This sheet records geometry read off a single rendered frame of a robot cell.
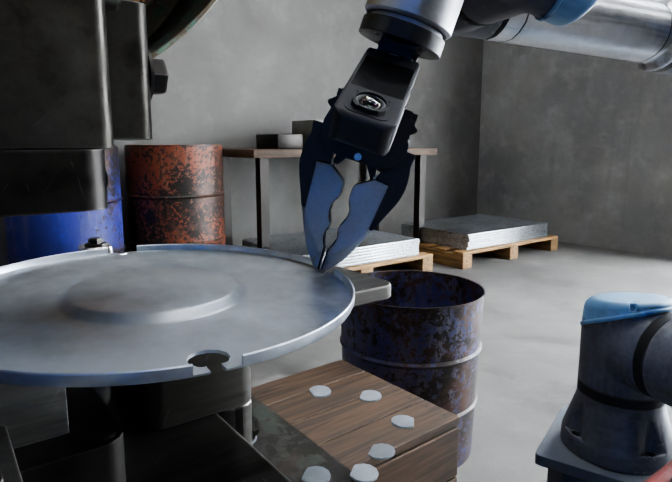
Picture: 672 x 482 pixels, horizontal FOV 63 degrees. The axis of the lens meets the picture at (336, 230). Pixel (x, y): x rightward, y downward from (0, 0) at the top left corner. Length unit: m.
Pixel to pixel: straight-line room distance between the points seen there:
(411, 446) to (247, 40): 3.52
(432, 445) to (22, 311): 0.88
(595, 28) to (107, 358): 0.62
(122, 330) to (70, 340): 0.03
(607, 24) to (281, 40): 3.76
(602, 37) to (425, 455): 0.78
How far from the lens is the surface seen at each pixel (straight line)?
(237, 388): 0.42
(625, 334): 0.84
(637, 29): 0.78
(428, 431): 1.13
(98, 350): 0.33
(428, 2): 0.45
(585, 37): 0.74
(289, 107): 4.36
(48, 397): 0.34
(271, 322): 0.35
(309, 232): 0.46
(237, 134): 4.13
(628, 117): 5.10
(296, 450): 0.48
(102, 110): 0.32
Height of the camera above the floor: 0.89
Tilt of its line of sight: 9 degrees down
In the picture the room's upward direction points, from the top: straight up
